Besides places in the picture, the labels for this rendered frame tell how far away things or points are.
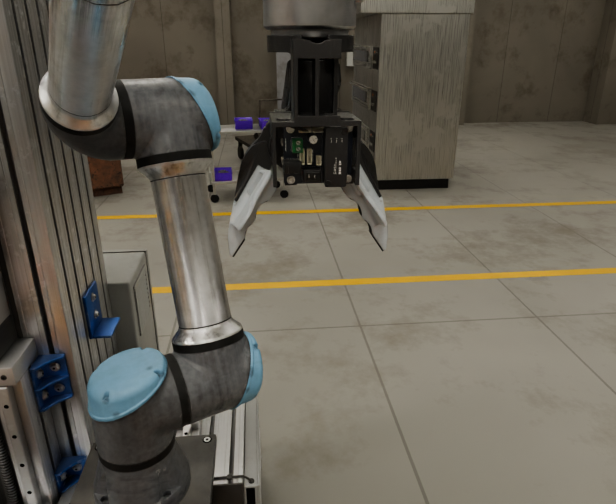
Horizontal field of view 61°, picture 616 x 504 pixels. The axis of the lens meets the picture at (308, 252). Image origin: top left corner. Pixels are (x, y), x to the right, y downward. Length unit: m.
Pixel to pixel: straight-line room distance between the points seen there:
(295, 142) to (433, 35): 6.03
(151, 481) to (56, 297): 0.33
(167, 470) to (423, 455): 1.78
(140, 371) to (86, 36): 0.46
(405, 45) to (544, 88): 7.25
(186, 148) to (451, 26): 5.82
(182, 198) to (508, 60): 12.13
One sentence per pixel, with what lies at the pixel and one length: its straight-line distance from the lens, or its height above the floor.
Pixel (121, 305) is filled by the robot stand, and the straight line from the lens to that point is 1.22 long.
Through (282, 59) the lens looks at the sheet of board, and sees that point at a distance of 11.16.
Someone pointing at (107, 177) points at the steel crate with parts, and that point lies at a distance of 6.56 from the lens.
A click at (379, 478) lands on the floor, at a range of 2.42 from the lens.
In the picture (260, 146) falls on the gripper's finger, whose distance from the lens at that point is 0.48.
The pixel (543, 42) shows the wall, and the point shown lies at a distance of 13.10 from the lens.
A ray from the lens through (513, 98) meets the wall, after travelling 12.93.
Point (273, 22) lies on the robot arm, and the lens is 0.44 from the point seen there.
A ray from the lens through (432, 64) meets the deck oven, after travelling 6.45.
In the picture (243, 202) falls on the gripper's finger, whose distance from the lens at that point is 0.49.
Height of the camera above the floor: 1.72
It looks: 22 degrees down
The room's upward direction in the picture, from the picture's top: straight up
